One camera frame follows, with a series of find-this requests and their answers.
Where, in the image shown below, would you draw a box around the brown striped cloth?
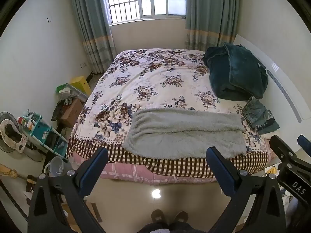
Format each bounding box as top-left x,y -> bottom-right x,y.
26,175 -> 37,193

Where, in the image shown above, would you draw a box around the flat cardboard piece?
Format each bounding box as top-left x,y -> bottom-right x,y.
61,201 -> 99,227

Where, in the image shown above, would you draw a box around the white child toilet seat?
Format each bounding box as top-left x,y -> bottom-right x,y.
0,120 -> 28,154

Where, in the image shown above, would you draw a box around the grey fleece blanket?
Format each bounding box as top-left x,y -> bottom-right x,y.
122,108 -> 247,160

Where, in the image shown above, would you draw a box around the white headboard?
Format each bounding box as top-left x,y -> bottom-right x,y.
233,34 -> 309,124

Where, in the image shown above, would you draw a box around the black bag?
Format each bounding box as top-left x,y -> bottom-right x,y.
51,101 -> 64,122

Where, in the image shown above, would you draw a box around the teal shelf cart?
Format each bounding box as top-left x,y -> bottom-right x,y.
23,110 -> 70,161

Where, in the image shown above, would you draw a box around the folded blue jeans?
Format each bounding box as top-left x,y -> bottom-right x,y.
242,96 -> 276,130

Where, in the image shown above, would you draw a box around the clear plastic storage bin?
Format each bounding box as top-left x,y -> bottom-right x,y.
56,83 -> 89,103

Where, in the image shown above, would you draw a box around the teal curtain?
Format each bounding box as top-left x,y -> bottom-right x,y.
69,0 -> 117,74
185,0 -> 240,51

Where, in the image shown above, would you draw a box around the yellow box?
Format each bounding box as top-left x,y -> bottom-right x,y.
69,76 -> 91,96

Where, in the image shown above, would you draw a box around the white standing fan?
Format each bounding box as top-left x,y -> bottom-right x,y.
0,112 -> 43,162

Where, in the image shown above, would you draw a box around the dark green plush blanket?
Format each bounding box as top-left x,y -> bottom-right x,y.
203,42 -> 269,100

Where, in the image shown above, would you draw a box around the pink plaid mattress sheet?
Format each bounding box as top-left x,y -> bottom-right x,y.
73,154 -> 275,185

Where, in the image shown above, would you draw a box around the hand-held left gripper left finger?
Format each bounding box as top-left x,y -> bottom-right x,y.
27,147 -> 109,233

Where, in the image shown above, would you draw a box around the clear plastic jug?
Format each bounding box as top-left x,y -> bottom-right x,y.
44,156 -> 70,177

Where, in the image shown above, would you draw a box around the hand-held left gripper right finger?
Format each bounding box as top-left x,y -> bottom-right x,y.
205,146 -> 287,233

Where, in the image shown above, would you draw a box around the cardboard box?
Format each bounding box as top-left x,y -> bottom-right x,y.
60,98 -> 84,128

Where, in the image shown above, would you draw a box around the floral bedspread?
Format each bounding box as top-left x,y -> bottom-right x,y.
66,49 -> 271,179

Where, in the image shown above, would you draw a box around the person's left shoe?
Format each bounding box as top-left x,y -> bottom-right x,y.
151,209 -> 165,224

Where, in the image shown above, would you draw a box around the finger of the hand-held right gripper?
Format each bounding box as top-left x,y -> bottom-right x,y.
269,135 -> 301,171
297,134 -> 311,157

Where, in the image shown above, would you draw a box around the white plastic bag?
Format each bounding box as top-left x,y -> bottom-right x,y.
279,189 -> 300,229

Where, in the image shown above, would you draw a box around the person's dark clothing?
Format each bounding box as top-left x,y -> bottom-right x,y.
138,222 -> 195,233

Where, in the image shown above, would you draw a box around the dark teal folded cloth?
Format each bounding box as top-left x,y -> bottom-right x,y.
257,118 -> 280,135

